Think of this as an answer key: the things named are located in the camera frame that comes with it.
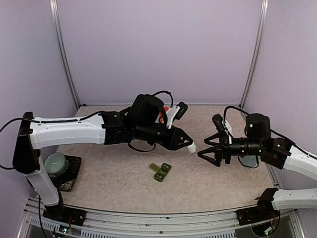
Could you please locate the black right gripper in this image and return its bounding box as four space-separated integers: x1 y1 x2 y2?
198 131 264 168

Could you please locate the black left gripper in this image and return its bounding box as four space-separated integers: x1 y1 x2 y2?
134 121 194 151

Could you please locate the small white bottle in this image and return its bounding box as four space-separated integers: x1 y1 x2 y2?
187 143 197 153

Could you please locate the green pill organizer box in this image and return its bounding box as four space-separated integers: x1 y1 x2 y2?
149 163 172 182

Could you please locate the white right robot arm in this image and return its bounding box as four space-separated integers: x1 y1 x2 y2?
198 113 317 220

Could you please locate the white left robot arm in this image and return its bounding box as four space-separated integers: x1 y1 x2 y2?
12 94 197 221

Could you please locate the light blue mug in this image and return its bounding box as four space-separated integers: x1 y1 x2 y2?
241 156 259 168

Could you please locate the black square tray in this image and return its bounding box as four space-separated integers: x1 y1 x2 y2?
47 155 82 192

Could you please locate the green ceramic bowl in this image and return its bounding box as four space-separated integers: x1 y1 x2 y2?
44 153 66 175

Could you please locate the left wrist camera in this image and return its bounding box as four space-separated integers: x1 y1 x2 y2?
166 102 188 129

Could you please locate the front aluminium rail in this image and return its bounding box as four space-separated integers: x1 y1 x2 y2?
23 198 304 238

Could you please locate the right aluminium frame post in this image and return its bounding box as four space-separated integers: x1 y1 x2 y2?
239 0 269 109

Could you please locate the aluminium frame post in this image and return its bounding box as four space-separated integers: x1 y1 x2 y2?
239 0 269 109
50 0 80 110

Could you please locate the left aluminium frame post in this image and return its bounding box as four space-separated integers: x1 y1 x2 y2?
50 0 80 110

